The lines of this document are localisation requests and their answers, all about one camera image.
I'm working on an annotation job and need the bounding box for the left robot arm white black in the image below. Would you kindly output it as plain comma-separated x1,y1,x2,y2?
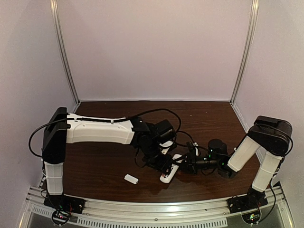
29,107,180,201

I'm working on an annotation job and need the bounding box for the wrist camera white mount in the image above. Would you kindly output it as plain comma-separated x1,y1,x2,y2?
186,142,200,157
159,141,177,154

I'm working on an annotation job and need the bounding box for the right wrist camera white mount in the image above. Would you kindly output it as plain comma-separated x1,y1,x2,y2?
186,142,200,157

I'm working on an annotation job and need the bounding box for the right circuit board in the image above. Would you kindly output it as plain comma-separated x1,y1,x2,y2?
241,209,261,225

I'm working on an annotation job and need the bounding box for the right black cable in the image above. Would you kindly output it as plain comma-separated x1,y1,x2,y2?
175,130,294,202

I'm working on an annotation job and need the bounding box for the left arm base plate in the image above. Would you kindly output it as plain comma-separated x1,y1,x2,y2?
44,195,86,214

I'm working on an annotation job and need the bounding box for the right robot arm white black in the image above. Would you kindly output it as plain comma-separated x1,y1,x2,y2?
173,115,293,207

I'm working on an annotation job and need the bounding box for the circuit board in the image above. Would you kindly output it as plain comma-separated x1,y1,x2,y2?
51,209,71,226
241,209,261,225

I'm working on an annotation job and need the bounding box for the left aluminium corner post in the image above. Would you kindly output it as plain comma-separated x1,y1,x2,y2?
50,0,80,105

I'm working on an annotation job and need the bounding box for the left circuit board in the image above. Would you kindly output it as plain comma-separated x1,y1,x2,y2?
51,209,71,226

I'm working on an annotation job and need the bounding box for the front aluminium rail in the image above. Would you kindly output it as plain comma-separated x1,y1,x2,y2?
16,186,295,228

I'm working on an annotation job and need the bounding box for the white battery cover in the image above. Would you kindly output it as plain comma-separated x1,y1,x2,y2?
124,174,139,185

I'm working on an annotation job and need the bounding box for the white remote control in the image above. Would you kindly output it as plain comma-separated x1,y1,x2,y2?
160,165,179,184

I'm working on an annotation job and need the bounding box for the left black cable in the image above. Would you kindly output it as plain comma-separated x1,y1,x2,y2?
28,108,182,160

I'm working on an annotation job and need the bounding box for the right aluminium corner post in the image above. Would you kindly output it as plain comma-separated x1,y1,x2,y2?
230,0,259,105

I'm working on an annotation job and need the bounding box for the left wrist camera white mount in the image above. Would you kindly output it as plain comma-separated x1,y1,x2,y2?
159,141,177,154

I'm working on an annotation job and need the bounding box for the black cable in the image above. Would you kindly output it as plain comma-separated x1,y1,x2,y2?
175,130,294,202
28,108,182,160

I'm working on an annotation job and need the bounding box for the aluminium corner post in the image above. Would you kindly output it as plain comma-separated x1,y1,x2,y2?
230,0,259,105
50,0,80,105

